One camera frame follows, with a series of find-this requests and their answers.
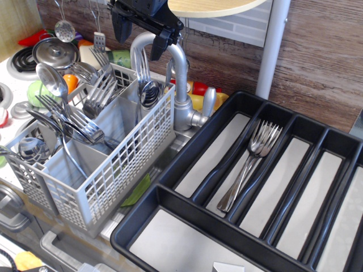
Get black cutlery tray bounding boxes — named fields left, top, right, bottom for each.
left=111, top=92, right=362, bottom=271

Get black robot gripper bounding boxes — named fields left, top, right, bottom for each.
left=108, top=1, right=184, bottom=61

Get silver forks compartment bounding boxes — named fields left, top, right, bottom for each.
left=70, top=48, right=121, bottom=119
left=27, top=103, right=120, bottom=178

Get green toy can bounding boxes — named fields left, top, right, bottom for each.
left=106, top=50, right=131, bottom=69

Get yellow toy bottle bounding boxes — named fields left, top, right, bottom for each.
left=188, top=92, right=229, bottom=112

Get silver pot with lid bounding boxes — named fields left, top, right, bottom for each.
left=32, top=37, right=80, bottom=70

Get silver fork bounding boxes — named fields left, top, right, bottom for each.
left=134, top=48, right=150, bottom=125

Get green toy vegetable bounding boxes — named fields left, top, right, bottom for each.
left=27, top=80, right=62, bottom=108

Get hanging silver spatula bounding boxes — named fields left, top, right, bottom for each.
left=89, top=1, right=106, bottom=53

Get hanging silver skimmer ladle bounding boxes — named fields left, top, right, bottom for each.
left=54, top=0, right=75, bottom=43

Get black coil stove burner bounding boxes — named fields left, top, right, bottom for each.
left=11, top=46, right=37, bottom=73

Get stacked silver forks in tray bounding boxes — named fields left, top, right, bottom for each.
left=217, top=120, right=282, bottom=213

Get green leaf toy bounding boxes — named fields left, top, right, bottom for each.
left=120, top=173, right=151, bottom=207

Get round wooden shelf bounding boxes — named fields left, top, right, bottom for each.
left=167, top=0, right=266, bottom=18

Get orange toy fruit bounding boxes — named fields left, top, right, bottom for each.
left=63, top=74, right=78, bottom=94

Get silver spoon front left compartment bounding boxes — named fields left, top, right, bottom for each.
left=18, top=137, right=51, bottom=165

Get red toy pepper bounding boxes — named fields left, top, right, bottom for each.
left=18, top=29, right=50, bottom=46

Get silver forks front compartment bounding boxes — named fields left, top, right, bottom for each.
left=27, top=103, right=120, bottom=178

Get silver forks back compartment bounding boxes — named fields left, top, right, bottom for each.
left=70, top=48, right=121, bottom=119

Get silver toy faucet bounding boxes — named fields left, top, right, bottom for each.
left=129, top=31, right=217, bottom=131

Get red toy bottle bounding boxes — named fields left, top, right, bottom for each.
left=185, top=80, right=211, bottom=97

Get grey plastic cutlery basket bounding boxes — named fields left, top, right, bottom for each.
left=8, top=81, right=175, bottom=237

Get large silver spoon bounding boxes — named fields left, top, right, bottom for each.
left=36, top=63, right=72, bottom=126

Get silver spoon in middle compartment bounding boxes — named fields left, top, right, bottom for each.
left=140, top=80, right=161, bottom=110

